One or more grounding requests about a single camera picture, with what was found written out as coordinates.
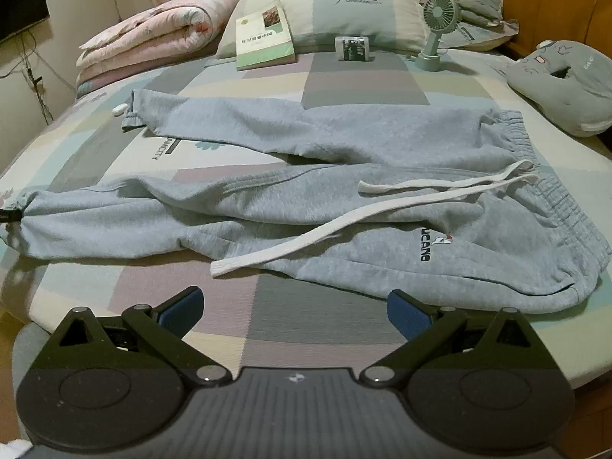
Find grey sweatpants with white drawstring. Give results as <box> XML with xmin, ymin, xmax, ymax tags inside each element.
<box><xmin>1</xmin><ymin>89</ymin><xmax>611</xmax><ymax>314</ymax></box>

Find small white oval object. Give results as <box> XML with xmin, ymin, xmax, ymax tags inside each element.
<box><xmin>112</xmin><ymin>103</ymin><xmax>129</xmax><ymax>117</ymax></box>

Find pink floral folded quilt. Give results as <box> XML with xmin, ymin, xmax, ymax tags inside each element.
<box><xmin>76</xmin><ymin>0</ymin><xmax>239</xmax><ymax>96</ymax></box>

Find grey cartoon face cushion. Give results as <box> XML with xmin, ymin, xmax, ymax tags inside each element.
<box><xmin>505</xmin><ymin>41</ymin><xmax>611</xmax><ymax>137</ymax></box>

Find small green white box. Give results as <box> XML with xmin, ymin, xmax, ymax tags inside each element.
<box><xmin>334</xmin><ymin>36</ymin><xmax>370</xmax><ymax>62</ymax></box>

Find green and white book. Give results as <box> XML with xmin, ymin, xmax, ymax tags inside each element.
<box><xmin>236</xmin><ymin>0</ymin><xmax>296</xmax><ymax>70</ymax></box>

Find patchwork pillow with logo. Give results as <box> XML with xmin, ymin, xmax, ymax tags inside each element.
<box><xmin>217</xmin><ymin>0</ymin><xmax>428</xmax><ymax>58</ymax></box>

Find green handheld desk fan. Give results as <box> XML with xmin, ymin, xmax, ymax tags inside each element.
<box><xmin>415</xmin><ymin>0</ymin><xmax>461</xmax><ymax>72</ymax></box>

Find grey folded plush cloth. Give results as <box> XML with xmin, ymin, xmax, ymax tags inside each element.
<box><xmin>456</xmin><ymin>0</ymin><xmax>504</xmax><ymax>29</ymax></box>

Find black hanging wall cables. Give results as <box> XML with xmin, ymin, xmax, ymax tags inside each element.
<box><xmin>0</xmin><ymin>28</ymin><xmax>57</xmax><ymax>128</ymax></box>

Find black wall television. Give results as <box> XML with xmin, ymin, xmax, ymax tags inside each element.
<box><xmin>0</xmin><ymin>0</ymin><xmax>50</xmax><ymax>42</ymax></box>

